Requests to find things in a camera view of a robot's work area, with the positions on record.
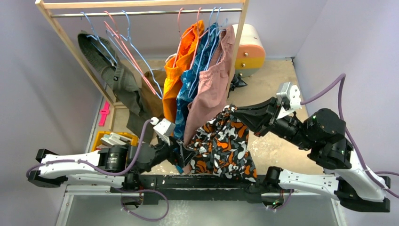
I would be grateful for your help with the olive green shorts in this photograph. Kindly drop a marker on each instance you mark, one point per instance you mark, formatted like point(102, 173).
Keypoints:
point(120, 79)

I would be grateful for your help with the white orange yellow drawer cabinet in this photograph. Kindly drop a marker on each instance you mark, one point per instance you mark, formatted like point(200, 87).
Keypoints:
point(251, 53)

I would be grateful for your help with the pink hanger holding orange shorts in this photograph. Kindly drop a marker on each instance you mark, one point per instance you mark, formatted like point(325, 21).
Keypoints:
point(186, 48)

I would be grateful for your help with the blue patterned shorts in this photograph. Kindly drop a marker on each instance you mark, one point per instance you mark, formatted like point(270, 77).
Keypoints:
point(183, 101)

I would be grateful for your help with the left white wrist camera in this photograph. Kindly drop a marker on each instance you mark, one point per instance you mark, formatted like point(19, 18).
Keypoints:
point(163, 128)

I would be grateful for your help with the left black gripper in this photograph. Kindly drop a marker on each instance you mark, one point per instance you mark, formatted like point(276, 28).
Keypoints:
point(184, 153)

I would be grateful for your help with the white stapler in bin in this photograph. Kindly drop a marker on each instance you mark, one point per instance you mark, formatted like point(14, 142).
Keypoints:
point(115, 139)

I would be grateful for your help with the blue hanger holding pink shorts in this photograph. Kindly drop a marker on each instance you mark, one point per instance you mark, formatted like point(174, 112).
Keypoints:
point(216, 41)

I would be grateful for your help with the camouflage orange black shorts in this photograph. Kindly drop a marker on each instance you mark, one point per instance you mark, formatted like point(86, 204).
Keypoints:
point(220, 147)

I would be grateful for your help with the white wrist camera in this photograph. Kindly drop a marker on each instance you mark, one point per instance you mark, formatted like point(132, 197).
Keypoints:
point(163, 128)
point(289, 97)

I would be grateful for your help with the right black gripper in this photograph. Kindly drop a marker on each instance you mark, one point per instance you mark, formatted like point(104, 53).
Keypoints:
point(271, 115)

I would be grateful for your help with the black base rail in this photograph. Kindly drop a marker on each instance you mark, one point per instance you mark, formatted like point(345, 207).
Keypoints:
point(152, 188)

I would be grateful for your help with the pink shorts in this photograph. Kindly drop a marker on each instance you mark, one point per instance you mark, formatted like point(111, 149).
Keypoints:
point(211, 96)

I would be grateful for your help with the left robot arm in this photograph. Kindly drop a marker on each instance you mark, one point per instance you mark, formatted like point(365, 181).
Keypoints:
point(118, 166)

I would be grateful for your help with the metal hanging rod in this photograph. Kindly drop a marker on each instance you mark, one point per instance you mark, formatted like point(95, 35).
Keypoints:
point(143, 13)

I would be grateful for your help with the wooden clothes rack frame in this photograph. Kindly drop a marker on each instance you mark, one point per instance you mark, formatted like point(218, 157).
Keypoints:
point(45, 9)

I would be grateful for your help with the pink wire hanger left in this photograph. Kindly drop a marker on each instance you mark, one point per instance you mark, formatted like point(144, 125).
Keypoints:
point(126, 52)

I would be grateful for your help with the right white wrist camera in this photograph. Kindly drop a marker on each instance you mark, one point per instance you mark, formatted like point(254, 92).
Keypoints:
point(289, 97)

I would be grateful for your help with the yellow plastic bin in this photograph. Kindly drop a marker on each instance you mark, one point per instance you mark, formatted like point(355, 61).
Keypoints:
point(132, 139)

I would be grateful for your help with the pink plastic tool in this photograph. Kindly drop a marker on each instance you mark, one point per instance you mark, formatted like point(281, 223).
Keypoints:
point(103, 113)

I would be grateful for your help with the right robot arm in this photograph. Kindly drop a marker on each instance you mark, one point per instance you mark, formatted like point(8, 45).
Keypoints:
point(322, 135)

